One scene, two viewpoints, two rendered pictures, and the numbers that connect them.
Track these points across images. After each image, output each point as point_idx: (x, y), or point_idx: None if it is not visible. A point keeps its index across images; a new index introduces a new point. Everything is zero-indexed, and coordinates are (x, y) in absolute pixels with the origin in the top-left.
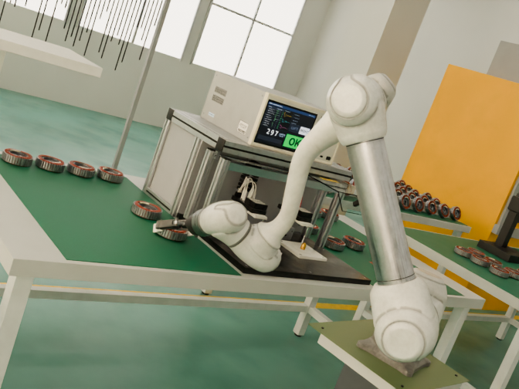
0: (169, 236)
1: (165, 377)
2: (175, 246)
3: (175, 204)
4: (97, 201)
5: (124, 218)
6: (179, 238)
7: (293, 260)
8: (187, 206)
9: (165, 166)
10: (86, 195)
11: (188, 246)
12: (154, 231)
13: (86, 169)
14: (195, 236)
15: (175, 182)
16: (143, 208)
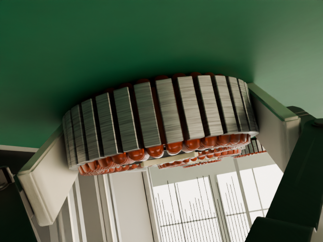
0: (204, 93)
1: None
2: (177, 6)
3: (107, 188)
4: (314, 112)
5: (312, 95)
6: (121, 106)
7: None
8: (80, 208)
9: (142, 232)
10: (321, 114)
11: (27, 70)
12: (258, 86)
13: (256, 153)
14: (0, 174)
15: (122, 228)
16: (231, 153)
